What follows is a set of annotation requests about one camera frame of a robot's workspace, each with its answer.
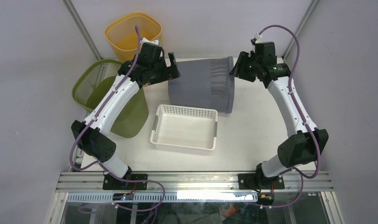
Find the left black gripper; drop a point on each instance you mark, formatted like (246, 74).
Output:
(170, 73)

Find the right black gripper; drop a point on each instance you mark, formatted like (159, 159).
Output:
(238, 69)

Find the grey mesh waste bin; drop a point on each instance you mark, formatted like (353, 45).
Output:
(204, 83)

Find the white perforated plastic basket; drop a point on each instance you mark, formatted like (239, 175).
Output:
(185, 129)

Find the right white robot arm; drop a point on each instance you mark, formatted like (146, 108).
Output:
(305, 142)

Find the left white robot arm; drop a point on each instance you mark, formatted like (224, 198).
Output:
(91, 134)

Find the yellow mesh waste bin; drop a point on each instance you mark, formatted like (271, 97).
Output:
(122, 36)

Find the green mesh waste bin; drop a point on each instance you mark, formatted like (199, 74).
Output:
(93, 85)

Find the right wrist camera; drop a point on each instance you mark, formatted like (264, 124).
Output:
(257, 39)

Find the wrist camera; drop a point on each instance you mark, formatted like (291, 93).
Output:
(257, 39)
(144, 40)

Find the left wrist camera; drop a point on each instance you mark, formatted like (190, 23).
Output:
(144, 40)

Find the right aluminium corner post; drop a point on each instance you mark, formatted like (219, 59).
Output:
(302, 24)

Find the aluminium corner post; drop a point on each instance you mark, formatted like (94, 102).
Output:
(82, 29)
(302, 24)

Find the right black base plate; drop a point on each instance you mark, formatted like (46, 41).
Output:
(247, 184)

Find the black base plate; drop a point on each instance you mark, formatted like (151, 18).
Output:
(247, 184)
(111, 183)

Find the left aluminium corner post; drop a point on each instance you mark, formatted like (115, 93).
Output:
(82, 29)

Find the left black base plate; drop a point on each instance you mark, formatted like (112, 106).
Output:
(111, 183)

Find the white slotted cable duct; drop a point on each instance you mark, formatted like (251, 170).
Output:
(172, 197)

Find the aluminium mounting rail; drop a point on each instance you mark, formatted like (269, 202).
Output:
(173, 181)

